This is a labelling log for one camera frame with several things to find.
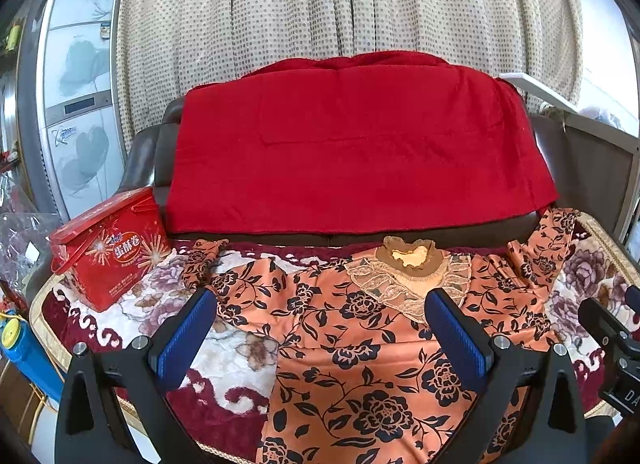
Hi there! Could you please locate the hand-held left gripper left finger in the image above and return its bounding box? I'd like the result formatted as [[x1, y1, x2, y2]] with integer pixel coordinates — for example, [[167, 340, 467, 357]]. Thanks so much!
[[55, 288, 218, 464]]

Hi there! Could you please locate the red tin box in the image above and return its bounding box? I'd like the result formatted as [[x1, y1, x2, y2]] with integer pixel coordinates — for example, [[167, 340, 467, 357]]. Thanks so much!
[[49, 187, 170, 313]]

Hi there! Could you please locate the orange floral garment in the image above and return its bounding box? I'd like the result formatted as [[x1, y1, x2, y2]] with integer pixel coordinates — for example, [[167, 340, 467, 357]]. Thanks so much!
[[181, 208, 583, 464]]

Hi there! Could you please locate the clear plastic bag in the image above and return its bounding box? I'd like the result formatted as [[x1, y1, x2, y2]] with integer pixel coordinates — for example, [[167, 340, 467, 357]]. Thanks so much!
[[0, 211, 63, 295]]

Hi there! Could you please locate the blue bottle with yellow cap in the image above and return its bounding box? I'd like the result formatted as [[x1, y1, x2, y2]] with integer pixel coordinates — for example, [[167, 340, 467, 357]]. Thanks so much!
[[0, 311, 66, 402]]

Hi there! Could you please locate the maroon cream floral blanket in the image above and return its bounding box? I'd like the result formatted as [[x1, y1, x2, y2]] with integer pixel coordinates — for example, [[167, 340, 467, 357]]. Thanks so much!
[[29, 218, 640, 462]]

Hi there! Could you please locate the dark brown sofa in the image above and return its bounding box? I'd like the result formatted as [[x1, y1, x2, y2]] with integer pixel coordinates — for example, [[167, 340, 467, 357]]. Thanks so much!
[[117, 96, 631, 249]]

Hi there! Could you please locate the white board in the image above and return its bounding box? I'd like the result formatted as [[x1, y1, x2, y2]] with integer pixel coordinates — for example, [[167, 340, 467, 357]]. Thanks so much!
[[497, 71, 640, 139]]

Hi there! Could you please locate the red blanket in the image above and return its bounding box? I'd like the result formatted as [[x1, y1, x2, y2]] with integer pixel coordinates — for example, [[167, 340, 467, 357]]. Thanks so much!
[[164, 56, 558, 235]]

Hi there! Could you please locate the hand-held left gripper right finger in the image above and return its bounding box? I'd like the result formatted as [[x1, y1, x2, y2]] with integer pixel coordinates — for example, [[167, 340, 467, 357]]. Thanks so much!
[[425, 288, 589, 464]]

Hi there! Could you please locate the silver refrigerator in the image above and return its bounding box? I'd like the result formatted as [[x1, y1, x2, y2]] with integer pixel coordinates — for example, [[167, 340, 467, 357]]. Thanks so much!
[[17, 0, 128, 222]]

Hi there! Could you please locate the beige dotted curtain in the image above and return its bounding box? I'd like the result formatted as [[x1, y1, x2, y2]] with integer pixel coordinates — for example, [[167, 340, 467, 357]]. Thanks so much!
[[97, 0, 586, 145]]

